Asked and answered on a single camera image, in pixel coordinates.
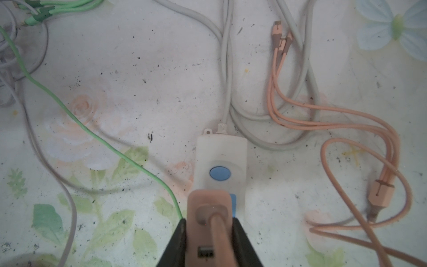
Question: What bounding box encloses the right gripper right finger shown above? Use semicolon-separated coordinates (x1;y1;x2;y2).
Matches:
232;218;263;267

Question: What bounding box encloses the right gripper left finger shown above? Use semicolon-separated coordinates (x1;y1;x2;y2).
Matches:
157;219;186;267

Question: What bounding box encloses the pink charger adapter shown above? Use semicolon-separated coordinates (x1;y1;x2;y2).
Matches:
185;190;238;267

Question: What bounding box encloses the white blue power strip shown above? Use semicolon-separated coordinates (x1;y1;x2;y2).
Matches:
192;129;248;221

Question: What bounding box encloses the pink usb cable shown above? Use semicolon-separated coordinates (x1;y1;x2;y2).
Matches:
266;20;427;267

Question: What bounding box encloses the lilac usb cable bundle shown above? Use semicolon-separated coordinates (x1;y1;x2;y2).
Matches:
0;0;78;267

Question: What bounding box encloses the green usb cable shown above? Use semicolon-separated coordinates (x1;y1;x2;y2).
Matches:
0;0;183;221

